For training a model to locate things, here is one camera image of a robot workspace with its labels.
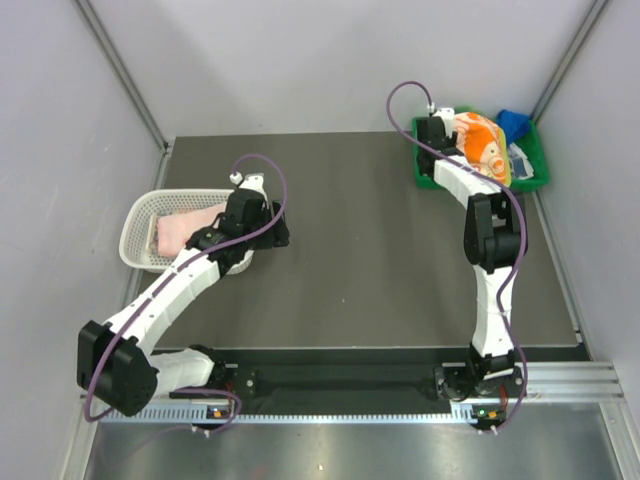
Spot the orange cream patterned towel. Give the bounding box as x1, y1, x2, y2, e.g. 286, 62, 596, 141
454, 112, 512, 186

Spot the pink striped towel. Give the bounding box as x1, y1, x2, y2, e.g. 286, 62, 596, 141
156, 203, 226, 258

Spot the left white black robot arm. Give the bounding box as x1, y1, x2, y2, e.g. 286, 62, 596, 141
76, 188, 289, 416

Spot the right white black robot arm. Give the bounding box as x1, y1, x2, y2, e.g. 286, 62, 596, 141
412, 108, 527, 401

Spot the green cloth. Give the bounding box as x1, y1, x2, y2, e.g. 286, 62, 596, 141
454, 105, 476, 114

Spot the blue white patterned cloth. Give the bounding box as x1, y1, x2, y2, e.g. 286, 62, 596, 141
507, 142, 534, 180

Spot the green plastic bin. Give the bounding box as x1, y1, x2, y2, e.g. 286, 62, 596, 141
413, 120, 550, 192

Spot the white perforated plastic basket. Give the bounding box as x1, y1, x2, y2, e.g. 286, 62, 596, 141
119, 189, 232, 274

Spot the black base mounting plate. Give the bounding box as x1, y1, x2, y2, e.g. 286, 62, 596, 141
168, 349, 526, 404

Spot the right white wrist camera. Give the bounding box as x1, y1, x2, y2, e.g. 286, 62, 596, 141
428, 103, 455, 121

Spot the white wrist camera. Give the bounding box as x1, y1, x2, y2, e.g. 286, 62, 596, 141
428, 103, 455, 121
229, 172, 266, 196

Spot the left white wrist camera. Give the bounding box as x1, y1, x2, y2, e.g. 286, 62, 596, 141
229, 172, 266, 196

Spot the grey slotted cable duct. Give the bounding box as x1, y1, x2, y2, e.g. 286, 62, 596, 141
102, 401, 498, 425

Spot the aluminium frame rail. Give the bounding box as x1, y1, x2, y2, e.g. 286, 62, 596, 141
525, 362, 624, 403

